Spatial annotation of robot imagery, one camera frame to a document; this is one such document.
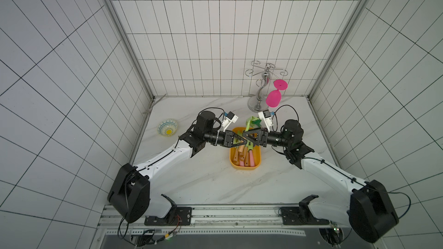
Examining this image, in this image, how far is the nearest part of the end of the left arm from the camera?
647 millimetres

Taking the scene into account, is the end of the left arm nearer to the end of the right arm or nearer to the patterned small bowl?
the end of the right arm

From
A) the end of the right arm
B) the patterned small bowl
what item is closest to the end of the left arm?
the end of the right arm
